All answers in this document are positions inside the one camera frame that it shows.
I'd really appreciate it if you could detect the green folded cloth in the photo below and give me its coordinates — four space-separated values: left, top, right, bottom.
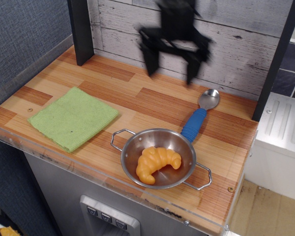
28 87 118 153

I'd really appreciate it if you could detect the black right frame post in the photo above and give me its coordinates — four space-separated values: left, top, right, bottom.
252 0 295 121

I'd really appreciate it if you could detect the yellow toy at corner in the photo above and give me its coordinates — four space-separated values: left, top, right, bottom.
0 226 20 236

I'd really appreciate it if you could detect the silver button control panel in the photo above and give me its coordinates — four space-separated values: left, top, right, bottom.
80 195 141 236

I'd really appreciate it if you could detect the steel two-handled bowl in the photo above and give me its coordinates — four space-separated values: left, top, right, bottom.
111 128 212 191

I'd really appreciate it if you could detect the black frame post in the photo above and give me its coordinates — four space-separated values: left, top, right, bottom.
252 0 295 121
67 0 94 66

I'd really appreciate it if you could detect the blue handled metal spoon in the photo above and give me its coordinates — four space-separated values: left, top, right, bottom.
181 89 220 143

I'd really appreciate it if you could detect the orange plastic croissant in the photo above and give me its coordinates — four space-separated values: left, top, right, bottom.
136 147 182 185

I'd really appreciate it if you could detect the white ribbed side cabinet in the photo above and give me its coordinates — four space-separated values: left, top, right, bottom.
244 93 295 199

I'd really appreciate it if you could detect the grey toy kitchen cabinet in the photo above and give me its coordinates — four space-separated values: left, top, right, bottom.
25 153 204 236

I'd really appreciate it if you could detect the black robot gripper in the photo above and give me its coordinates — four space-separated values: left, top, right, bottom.
139 0 211 85

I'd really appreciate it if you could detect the black left frame post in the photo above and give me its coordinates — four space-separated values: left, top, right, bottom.
67 0 94 66

